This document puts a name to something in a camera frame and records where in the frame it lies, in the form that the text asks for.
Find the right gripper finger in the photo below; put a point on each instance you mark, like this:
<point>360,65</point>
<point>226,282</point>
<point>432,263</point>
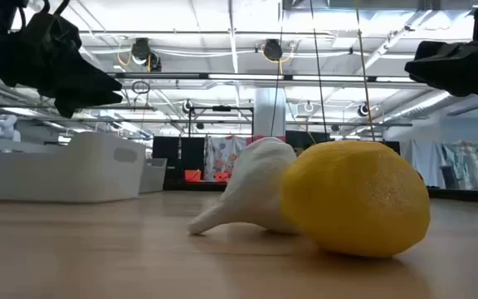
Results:
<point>450,76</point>
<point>450,53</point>

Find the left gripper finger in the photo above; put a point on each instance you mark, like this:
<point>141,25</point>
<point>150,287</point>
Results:
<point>94,79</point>
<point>77,101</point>

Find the yellow lemon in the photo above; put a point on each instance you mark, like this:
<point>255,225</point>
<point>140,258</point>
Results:
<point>355,199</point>

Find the large white garlic bulb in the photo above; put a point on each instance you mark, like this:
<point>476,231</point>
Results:
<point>255,187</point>

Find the white robot figure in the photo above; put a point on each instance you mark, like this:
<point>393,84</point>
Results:
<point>4,126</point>

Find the white plastic tray basket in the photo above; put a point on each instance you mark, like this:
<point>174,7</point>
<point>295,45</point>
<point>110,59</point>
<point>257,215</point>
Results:
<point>56,178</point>

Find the blue white hanging cloth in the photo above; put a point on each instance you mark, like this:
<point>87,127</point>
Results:
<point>471,164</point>

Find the black partition panel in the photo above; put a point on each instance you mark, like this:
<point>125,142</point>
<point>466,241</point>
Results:
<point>172,162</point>

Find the orange box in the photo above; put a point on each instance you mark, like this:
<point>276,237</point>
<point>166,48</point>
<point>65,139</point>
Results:
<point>222,177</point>
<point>192,175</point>

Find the long ceiling light bar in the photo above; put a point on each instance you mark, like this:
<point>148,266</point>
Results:
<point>243,76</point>

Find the patterned hanging curtain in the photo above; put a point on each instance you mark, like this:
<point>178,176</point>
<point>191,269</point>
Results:
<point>222,155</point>

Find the white building pillar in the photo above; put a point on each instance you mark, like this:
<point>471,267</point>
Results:
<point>269,112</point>

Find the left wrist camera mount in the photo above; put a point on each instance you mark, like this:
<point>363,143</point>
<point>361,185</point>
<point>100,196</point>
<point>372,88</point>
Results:
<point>52,33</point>

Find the black gantry frame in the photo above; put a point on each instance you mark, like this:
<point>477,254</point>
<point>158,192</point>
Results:
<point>221,108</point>

